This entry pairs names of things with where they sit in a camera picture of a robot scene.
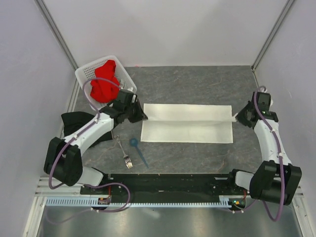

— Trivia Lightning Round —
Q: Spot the red cloth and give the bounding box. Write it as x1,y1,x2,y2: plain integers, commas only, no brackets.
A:
90,60,120,103

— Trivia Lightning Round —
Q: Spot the blue plastic spoon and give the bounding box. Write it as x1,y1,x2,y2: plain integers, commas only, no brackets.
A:
129,138,149,168

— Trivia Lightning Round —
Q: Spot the white cloth napkin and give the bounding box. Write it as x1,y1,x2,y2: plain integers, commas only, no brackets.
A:
141,104,236,144

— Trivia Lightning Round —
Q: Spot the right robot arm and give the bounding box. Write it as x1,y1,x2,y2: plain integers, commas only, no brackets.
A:
226,91,302,205

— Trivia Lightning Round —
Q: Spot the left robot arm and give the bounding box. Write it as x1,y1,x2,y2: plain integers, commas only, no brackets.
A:
44,89,148,194

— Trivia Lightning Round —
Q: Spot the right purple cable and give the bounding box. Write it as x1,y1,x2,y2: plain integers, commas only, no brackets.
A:
222,85,287,222

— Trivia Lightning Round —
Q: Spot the purple cable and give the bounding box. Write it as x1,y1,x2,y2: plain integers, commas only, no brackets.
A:
48,78,133,225
222,85,287,222

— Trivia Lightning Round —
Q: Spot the slotted cable duct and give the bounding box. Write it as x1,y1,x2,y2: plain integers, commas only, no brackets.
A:
45,197,237,208

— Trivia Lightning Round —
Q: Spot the grey cloth in basket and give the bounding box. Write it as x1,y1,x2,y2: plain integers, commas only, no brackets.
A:
118,77,128,89

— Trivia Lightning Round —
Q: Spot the silver metal fork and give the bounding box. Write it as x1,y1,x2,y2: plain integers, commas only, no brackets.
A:
115,135,133,169

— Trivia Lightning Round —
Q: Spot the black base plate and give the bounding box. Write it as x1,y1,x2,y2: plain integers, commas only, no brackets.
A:
80,173,247,203

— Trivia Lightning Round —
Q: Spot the black cloth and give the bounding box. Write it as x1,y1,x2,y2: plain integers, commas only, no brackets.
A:
61,111,113,148

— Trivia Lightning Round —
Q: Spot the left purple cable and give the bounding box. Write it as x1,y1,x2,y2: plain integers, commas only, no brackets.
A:
48,78,133,225

